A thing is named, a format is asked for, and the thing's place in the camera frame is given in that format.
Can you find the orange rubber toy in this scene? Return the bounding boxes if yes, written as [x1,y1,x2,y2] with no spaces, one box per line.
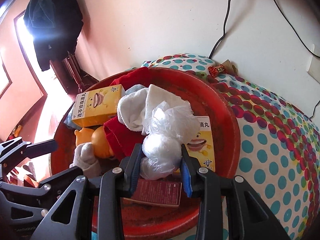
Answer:
[74,126,114,159]

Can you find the black cable on wall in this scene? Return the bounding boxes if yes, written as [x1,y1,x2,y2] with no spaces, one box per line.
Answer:
[208,0,243,60]

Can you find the light blue sock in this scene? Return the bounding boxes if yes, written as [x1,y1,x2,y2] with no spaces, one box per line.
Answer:
[125,84,145,95]

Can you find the white wall socket plate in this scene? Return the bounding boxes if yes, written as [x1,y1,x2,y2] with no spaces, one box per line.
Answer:
[306,44,320,83]

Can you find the adapter cable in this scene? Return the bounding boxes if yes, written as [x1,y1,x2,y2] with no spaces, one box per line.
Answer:
[266,0,320,119]

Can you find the yellow medicine box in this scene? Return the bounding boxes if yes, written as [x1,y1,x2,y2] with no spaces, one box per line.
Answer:
[72,85,125,127]
[177,115,215,171]

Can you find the dark wooden furniture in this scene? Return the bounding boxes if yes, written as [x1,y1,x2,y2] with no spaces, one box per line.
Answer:
[50,53,99,98]

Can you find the grey blue sock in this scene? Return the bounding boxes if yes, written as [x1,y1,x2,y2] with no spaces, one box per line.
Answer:
[63,104,81,130]

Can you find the dark red small box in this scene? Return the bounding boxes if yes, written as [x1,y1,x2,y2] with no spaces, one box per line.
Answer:
[125,179,182,207]

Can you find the white plastic bag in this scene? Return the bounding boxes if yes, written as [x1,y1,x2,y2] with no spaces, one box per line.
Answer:
[140,101,200,180]

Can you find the white cloth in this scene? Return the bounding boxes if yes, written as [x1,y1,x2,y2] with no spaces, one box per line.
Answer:
[117,84,191,135]

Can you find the white sock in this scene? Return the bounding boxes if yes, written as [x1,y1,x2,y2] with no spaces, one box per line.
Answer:
[69,142,101,178]

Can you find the polka dot bed sheet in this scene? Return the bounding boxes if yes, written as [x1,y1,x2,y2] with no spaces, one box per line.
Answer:
[143,53,319,239]

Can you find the dark hanging clothes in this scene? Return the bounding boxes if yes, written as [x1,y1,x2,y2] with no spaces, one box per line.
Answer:
[23,0,84,72]

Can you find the red candy wrapper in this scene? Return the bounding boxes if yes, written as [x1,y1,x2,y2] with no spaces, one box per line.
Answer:
[208,64,228,77]

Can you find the red sock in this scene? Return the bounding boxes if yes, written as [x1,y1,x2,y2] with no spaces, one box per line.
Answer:
[104,67,152,161]

